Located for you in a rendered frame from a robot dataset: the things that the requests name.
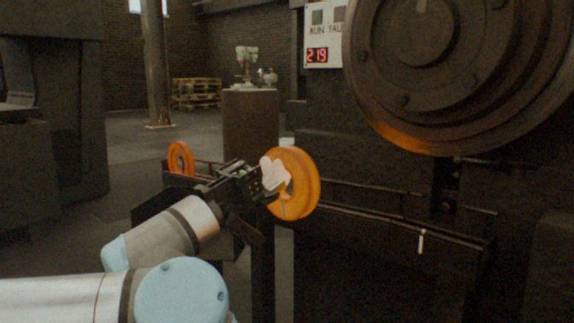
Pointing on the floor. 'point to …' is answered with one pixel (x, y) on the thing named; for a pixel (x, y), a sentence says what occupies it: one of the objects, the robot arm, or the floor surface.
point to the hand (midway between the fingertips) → (287, 173)
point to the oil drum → (249, 124)
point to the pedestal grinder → (268, 79)
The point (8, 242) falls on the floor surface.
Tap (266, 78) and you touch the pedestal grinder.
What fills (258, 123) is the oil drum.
